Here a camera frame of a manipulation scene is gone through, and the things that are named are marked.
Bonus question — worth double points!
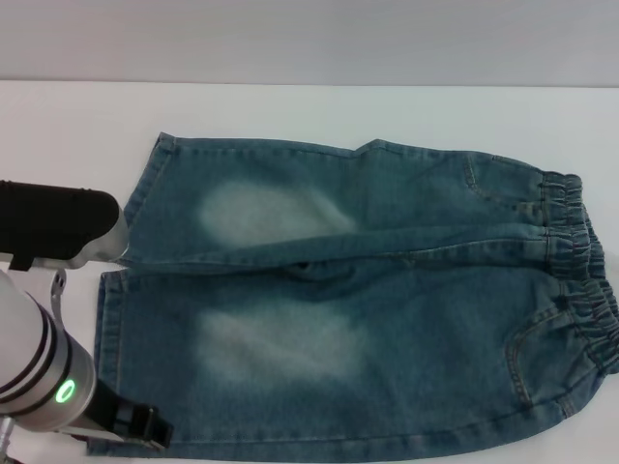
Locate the silver connector on left arm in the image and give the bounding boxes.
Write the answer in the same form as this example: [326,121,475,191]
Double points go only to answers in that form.
[0,418,15,458]

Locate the blue denim shorts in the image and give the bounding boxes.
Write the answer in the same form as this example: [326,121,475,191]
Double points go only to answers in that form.
[85,137,619,459]

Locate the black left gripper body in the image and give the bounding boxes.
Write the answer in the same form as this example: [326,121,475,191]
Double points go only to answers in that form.
[79,381,149,440]

